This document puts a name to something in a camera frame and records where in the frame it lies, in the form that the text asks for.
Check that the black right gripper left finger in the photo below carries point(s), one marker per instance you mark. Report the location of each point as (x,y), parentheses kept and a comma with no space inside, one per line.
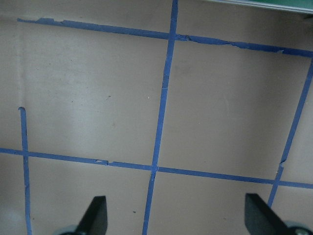
(95,219)

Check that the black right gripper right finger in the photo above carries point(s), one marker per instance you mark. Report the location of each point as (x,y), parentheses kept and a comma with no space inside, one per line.
(260,219)

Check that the green conveyor belt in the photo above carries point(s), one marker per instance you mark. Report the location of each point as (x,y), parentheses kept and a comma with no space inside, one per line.
(298,6)

